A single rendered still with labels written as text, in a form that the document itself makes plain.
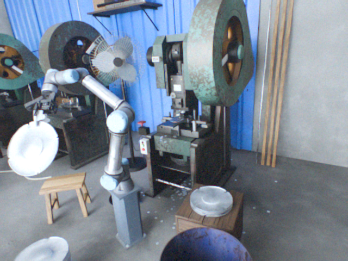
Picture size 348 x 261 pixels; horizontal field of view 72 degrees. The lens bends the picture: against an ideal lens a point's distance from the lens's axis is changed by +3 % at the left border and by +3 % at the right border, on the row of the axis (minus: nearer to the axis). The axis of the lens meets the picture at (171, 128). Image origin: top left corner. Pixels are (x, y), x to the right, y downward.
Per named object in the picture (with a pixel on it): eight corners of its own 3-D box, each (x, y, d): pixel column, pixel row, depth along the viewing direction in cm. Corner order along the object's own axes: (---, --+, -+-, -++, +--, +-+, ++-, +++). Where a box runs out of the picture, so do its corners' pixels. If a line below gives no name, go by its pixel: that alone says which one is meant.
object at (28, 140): (63, 162, 119) (62, 162, 118) (12, 184, 122) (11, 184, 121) (52, 113, 128) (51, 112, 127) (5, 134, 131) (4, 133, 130)
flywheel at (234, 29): (256, 74, 218) (230, 119, 173) (235, 74, 229) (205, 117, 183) (254, -15, 178) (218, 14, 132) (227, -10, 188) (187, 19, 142)
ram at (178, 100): (183, 109, 204) (181, 74, 194) (168, 107, 212) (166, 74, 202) (192, 104, 217) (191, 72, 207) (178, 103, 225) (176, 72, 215)
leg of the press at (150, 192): (153, 198, 233) (143, 110, 203) (144, 195, 239) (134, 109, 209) (195, 159, 305) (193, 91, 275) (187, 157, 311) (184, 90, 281)
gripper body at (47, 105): (48, 107, 127) (53, 89, 132) (32, 109, 128) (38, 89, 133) (56, 115, 134) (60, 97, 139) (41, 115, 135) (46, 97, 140)
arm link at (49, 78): (56, 66, 138) (43, 69, 140) (51, 81, 133) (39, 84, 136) (65, 74, 145) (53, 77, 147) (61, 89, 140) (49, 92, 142)
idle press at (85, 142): (77, 178, 281) (39, 17, 224) (35, 161, 336) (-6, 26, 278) (156, 135, 398) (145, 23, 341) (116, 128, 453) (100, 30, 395)
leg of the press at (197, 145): (202, 216, 205) (199, 116, 175) (191, 211, 211) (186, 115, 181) (236, 168, 277) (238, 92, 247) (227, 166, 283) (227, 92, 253)
